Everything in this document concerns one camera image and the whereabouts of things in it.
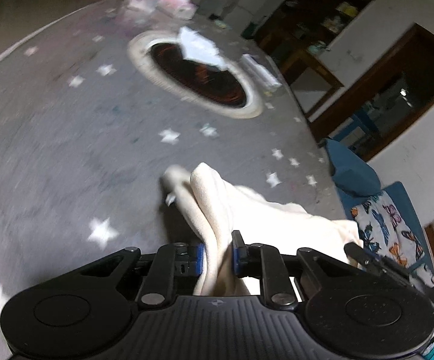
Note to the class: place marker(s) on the round black induction cooktop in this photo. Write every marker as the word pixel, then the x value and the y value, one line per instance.
pixel 157 55

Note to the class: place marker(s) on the cream garment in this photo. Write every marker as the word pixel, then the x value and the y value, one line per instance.
pixel 213 208

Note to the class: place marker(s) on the white refrigerator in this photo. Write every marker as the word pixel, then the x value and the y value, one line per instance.
pixel 241 12

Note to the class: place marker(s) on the butterfly print pillow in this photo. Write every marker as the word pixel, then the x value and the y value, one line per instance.
pixel 384 231

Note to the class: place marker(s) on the dark wooden side table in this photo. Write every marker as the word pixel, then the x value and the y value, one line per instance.
pixel 310 81

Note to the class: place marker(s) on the white remote control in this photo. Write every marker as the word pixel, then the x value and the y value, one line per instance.
pixel 263 76

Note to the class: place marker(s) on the dark wooden shelf cabinet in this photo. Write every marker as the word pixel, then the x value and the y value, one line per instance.
pixel 312 25

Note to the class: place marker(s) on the blue sofa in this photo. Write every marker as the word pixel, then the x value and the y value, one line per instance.
pixel 356 181

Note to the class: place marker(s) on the white paper on cooktop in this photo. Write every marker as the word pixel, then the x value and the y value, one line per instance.
pixel 199 49

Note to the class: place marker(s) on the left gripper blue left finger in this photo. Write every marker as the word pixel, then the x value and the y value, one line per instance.
pixel 196 255

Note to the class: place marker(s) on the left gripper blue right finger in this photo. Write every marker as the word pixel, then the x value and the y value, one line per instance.
pixel 241 260

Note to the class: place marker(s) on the white pink tissue box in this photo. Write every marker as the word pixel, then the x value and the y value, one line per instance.
pixel 178 9

